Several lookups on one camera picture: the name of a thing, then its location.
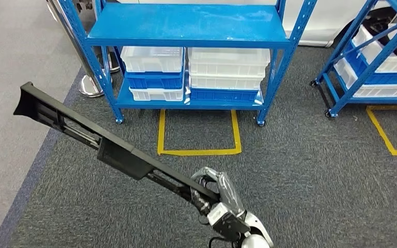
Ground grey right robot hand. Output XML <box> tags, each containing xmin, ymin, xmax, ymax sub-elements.
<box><xmin>190</xmin><ymin>166</ymin><xmax>247</xmax><ymax>216</ymax></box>

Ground black plastic plate frame part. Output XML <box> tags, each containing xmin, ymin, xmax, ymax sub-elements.
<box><xmin>12</xmin><ymin>81</ymin><xmax>220</xmax><ymax>206</ymax></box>

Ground blue metal shelf rack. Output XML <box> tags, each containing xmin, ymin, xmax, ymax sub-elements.
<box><xmin>55</xmin><ymin>0</ymin><xmax>319</xmax><ymax>128</ymax></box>
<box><xmin>309</xmin><ymin>0</ymin><xmax>397</xmax><ymax>119</ymax></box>

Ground blue plastic storage bin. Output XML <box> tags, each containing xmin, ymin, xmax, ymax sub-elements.
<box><xmin>343</xmin><ymin>42</ymin><xmax>397</xmax><ymax>86</ymax></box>
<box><xmin>124</xmin><ymin>70</ymin><xmax>185</xmax><ymax>91</ymax></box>
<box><xmin>189</xmin><ymin>87</ymin><xmax>263</xmax><ymax>104</ymax></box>

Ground white car with red stripe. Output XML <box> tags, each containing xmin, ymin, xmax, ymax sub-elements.
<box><xmin>116</xmin><ymin>0</ymin><xmax>397</xmax><ymax>49</ymax></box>

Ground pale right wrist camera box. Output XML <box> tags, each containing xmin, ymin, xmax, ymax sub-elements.
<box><xmin>206</xmin><ymin>202</ymin><xmax>251</xmax><ymax>241</ymax></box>

